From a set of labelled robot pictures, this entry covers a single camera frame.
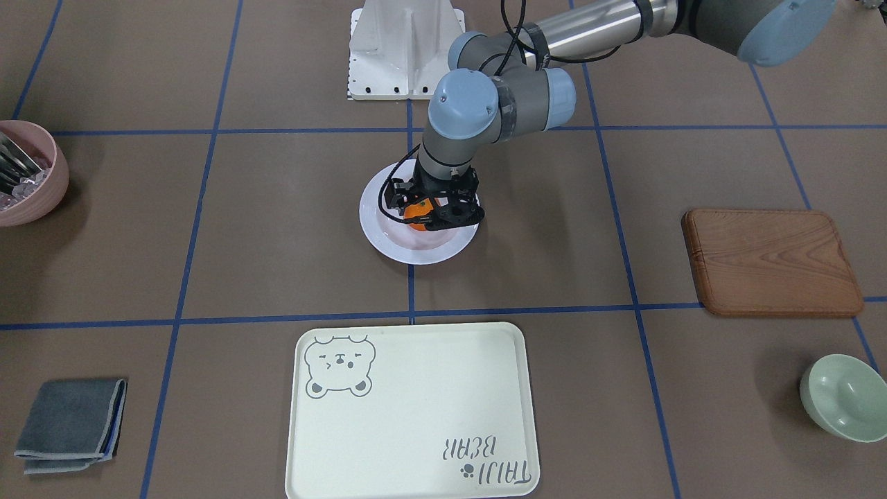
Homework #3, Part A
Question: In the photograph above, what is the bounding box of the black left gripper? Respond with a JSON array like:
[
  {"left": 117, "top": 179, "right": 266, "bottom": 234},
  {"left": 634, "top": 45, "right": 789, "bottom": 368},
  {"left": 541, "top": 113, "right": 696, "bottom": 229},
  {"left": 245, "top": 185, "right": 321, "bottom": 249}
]
[{"left": 413, "top": 166, "right": 484, "bottom": 231}]

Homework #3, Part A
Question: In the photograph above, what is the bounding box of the orange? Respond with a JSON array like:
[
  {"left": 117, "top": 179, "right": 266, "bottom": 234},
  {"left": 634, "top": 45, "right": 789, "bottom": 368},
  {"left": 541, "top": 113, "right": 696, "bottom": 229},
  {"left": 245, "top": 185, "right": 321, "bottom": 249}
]
[{"left": 403, "top": 198, "right": 435, "bottom": 231}]

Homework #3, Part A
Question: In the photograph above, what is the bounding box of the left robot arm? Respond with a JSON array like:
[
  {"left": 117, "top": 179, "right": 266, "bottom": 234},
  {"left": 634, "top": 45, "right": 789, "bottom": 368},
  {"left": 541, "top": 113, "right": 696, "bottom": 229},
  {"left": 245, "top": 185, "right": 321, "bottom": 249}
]
[{"left": 376, "top": 1, "right": 836, "bottom": 231}]

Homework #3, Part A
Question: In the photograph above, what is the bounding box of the cream bear tray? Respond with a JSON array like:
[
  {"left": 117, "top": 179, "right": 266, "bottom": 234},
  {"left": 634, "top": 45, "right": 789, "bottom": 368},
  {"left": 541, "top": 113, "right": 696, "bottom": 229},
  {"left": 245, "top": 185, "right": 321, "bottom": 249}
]
[{"left": 284, "top": 322, "right": 541, "bottom": 498}]

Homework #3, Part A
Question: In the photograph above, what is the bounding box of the white plate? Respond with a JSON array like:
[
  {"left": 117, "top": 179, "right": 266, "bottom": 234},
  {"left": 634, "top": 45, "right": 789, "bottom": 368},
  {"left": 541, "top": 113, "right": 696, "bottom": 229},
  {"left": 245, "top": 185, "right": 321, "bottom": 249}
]
[{"left": 359, "top": 162, "right": 479, "bottom": 265}]

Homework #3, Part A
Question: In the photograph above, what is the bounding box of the wooden cutting board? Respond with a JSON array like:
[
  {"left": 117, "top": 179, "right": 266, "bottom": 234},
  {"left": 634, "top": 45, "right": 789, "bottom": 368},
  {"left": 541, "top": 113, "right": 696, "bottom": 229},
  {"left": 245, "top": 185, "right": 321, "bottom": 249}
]
[{"left": 681, "top": 208, "right": 864, "bottom": 318}]

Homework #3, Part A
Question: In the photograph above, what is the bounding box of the pink bowl with ice cubes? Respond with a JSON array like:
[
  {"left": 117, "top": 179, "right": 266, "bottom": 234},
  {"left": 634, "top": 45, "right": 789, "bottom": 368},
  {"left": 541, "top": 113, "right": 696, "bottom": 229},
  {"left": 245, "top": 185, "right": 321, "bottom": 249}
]
[{"left": 1, "top": 120, "right": 69, "bottom": 227}]

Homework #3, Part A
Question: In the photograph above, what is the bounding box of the green bowl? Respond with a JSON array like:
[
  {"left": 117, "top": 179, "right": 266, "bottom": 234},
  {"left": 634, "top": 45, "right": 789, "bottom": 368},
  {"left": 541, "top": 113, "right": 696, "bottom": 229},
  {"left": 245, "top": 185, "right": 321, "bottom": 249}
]
[{"left": 798, "top": 353, "right": 886, "bottom": 444}]

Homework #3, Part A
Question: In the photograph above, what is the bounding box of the folded grey cloth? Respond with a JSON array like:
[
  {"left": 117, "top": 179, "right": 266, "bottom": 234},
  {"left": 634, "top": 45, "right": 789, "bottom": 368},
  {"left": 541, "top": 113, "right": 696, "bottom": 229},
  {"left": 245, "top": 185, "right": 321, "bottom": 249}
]
[{"left": 14, "top": 378, "right": 129, "bottom": 475}]

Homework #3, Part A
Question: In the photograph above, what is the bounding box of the metal scoop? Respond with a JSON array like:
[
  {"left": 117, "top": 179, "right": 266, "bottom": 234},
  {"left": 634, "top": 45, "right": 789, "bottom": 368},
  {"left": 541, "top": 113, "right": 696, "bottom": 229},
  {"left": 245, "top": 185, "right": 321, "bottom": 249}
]
[{"left": 1, "top": 132, "right": 49, "bottom": 200}]

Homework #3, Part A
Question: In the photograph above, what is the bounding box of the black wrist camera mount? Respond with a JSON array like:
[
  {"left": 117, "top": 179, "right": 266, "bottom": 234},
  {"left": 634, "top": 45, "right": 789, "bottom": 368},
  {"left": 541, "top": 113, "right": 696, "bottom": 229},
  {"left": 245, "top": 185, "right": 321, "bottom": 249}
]
[{"left": 380, "top": 177, "right": 421, "bottom": 218}]

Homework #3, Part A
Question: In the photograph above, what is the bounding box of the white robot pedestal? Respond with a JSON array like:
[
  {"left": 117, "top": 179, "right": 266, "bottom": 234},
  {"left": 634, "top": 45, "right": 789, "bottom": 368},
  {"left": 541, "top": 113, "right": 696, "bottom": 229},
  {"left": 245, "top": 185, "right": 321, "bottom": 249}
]
[{"left": 346, "top": 1, "right": 466, "bottom": 100}]

